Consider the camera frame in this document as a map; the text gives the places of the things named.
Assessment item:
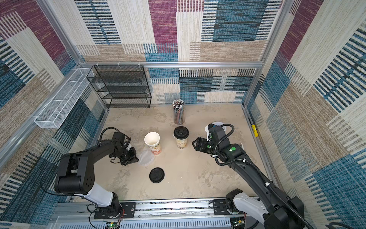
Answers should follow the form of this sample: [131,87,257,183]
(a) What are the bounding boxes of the yellow marker on rail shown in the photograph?
[251,125,259,137]

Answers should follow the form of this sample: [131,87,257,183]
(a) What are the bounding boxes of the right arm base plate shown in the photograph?
[208,199,244,216]

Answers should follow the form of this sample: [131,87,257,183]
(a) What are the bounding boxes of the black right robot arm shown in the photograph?
[192,124,312,229]

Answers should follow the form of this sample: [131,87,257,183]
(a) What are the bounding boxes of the beige patterned paper cup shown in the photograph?
[174,134,189,149]

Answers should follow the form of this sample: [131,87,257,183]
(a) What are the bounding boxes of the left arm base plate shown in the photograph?
[93,202,136,219]

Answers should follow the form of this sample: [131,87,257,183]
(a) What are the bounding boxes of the black cup lid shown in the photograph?
[173,126,189,140]
[149,168,165,184]

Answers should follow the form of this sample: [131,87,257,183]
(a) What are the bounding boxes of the translucent leak-proof paper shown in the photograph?
[138,150,155,167]

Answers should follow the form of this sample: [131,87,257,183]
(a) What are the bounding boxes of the black wire shelf rack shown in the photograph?
[86,65,152,108]

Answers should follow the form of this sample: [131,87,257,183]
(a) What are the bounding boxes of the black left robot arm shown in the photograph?
[54,127,139,219]

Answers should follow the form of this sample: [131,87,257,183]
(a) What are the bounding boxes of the white wire mesh basket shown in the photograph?
[34,68,90,129]

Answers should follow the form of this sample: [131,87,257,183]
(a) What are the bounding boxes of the metal straw holder cup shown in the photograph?
[172,99,185,125]

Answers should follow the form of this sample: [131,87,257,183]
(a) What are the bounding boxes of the red patterned paper cup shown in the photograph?
[144,132,161,156]

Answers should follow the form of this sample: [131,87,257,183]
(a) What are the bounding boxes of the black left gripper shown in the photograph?
[112,147,140,166]

